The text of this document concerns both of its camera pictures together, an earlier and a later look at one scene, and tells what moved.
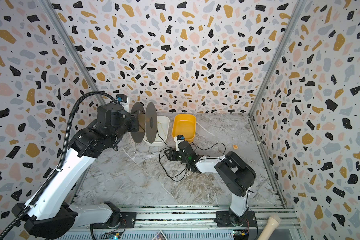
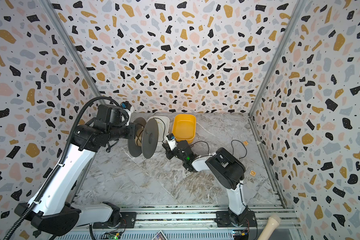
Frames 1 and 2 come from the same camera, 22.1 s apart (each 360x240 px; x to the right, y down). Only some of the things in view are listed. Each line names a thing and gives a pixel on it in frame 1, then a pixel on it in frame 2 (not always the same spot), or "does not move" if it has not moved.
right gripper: (174, 153) does not move
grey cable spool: (148, 122) → (146, 138)
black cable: (197, 149) → (241, 158)
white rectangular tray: (163, 132) does not move
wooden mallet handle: (273, 222) does not move
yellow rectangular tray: (185, 125) does not move
